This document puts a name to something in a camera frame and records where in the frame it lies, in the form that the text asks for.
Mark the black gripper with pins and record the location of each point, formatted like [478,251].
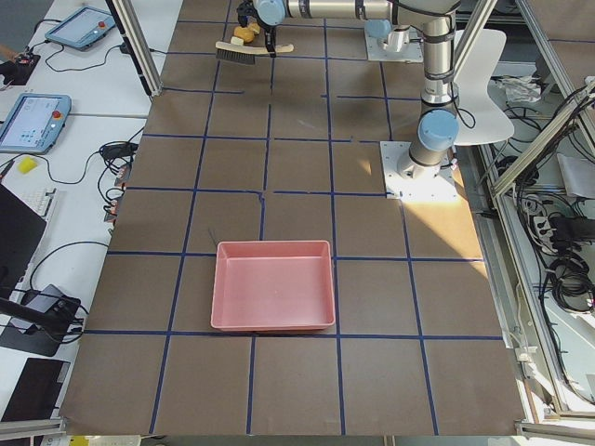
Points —
[270,36]

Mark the brown potato shaped trash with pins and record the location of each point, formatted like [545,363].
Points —
[244,33]

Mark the pale green trash chunk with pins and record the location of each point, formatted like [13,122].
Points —
[237,41]

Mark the white hand brush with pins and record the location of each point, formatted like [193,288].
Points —
[247,54]

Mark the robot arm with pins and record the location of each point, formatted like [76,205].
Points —
[435,21]

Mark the pink plastic bin left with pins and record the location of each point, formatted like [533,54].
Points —
[262,286]

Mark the upper blue teach pendant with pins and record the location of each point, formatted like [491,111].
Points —
[82,29]

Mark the blue teach pendant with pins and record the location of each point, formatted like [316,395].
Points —
[34,123]
[82,29]

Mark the white chair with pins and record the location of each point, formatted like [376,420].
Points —
[482,121]

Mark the lower blue teach pendant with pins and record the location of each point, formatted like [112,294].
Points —
[34,123]

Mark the yellow sponge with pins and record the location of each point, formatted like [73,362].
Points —
[26,165]

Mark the white keyboard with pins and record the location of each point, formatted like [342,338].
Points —
[42,201]

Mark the black laptop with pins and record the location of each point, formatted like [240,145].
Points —
[22,230]

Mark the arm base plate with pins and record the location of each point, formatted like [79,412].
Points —
[411,183]
[383,43]

